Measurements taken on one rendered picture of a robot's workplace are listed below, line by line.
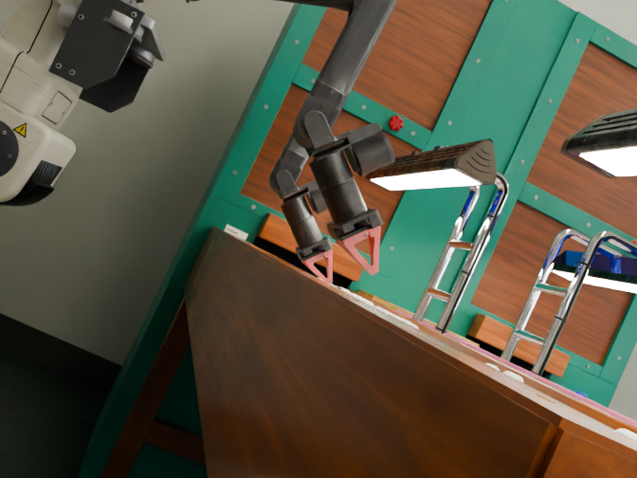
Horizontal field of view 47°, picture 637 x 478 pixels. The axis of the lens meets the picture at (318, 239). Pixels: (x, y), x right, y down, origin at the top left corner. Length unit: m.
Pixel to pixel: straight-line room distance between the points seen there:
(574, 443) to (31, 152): 1.19
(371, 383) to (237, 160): 1.67
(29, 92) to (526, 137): 1.42
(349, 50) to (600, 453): 1.00
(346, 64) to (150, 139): 1.84
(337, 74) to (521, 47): 1.18
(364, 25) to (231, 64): 1.81
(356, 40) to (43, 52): 0.56
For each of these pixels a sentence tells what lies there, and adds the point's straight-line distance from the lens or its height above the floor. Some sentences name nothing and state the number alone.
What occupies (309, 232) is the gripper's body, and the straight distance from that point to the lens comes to 1.59.
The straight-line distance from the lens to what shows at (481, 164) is 1.32.
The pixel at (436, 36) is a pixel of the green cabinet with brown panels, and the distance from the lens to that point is 2.19.
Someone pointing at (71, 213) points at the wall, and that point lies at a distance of 2.97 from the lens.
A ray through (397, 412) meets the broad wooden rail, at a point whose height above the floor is 0.73.
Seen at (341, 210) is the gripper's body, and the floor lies 0.87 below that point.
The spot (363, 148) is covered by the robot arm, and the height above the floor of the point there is 0.98.
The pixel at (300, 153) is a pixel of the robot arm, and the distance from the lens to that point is 1.59.
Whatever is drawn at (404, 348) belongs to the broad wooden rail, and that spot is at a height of 0.76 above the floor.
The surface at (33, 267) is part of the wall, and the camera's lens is 3.00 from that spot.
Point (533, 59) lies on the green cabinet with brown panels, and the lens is 2.29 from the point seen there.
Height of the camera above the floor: 0.77
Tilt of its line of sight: 2 degrees up
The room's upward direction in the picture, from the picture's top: 25 degrees clockwise
